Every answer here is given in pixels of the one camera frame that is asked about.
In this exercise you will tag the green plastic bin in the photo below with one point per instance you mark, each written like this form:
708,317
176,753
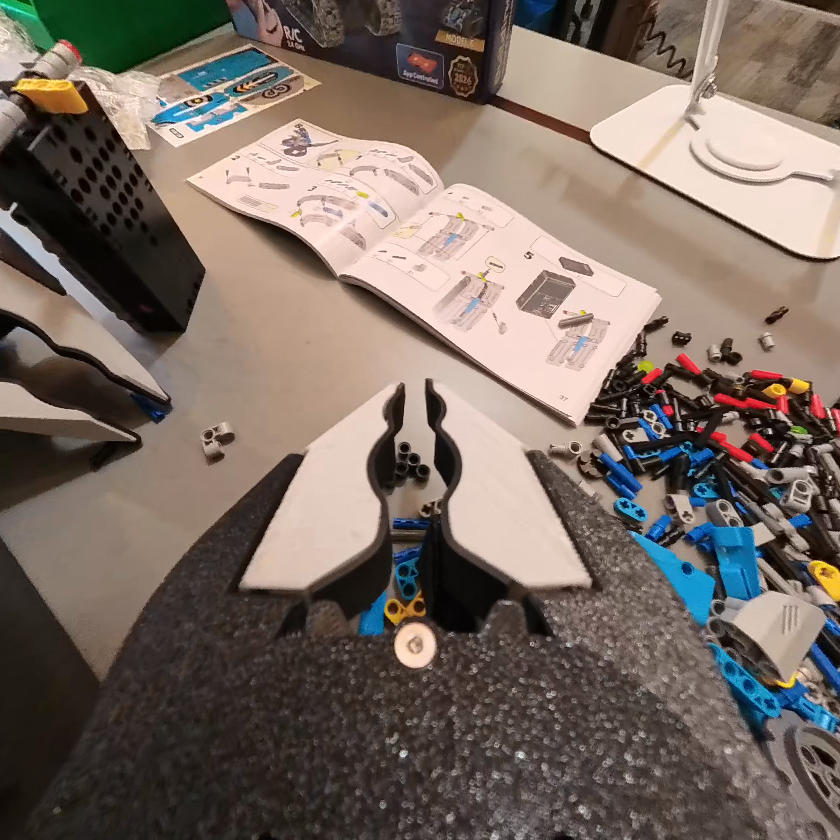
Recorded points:
131,33

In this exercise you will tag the black and grey brick assembly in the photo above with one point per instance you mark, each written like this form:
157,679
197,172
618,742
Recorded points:
98,197

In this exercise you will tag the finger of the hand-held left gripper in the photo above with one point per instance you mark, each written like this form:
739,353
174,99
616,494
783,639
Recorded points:
52,410
85,334

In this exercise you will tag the small grey toy connector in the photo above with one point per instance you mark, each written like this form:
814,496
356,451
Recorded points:
216,441

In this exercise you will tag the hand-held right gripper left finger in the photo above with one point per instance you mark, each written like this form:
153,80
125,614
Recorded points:
315,518

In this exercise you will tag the blue sticker sheet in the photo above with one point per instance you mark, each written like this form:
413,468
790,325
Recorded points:
216,98

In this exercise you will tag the clear bubble wrap bag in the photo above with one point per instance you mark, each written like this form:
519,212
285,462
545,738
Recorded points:
124,98

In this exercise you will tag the white tablet stand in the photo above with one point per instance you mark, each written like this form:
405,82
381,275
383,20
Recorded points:
656,144

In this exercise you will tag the pile of toy bricks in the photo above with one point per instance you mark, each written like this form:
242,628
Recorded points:
722,459

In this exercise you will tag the grey desk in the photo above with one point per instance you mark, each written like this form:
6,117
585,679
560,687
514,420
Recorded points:
295,341
577,85

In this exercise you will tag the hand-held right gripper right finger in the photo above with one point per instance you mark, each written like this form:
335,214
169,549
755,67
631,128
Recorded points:
512,512

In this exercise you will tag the black perforated chair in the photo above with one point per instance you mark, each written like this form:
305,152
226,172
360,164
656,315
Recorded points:
39,689

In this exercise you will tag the open instruction booklet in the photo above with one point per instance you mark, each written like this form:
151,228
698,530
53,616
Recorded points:
426,262

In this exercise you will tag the toy robot kit box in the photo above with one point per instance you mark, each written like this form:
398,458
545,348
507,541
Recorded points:
367,46

